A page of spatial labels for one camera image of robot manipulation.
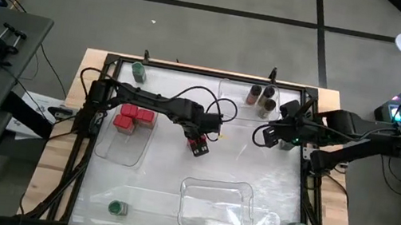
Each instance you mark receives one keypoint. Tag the black clamp holder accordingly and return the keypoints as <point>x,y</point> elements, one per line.
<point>3,47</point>

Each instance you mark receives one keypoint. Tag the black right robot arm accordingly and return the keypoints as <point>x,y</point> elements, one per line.
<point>363,132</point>

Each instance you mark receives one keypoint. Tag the black aluminium table frame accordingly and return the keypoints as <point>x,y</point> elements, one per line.
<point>210,73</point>

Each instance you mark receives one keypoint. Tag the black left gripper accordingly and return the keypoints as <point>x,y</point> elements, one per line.
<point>204,127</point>

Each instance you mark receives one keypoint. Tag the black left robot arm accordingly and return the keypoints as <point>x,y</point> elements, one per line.
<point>146,98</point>

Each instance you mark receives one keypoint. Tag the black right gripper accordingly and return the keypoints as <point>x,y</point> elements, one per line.
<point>297,126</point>

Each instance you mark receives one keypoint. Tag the black lid jar red spice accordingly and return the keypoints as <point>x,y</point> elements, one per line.
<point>254,93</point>

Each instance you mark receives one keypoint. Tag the small black frame clamp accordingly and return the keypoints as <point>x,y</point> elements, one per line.
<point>273,74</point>
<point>147,55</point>

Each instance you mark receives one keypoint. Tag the white printed box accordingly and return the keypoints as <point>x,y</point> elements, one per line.
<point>37,100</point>

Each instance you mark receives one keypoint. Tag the clear plastic bin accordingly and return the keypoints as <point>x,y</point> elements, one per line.
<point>213,207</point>
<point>233,97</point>
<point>122,148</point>

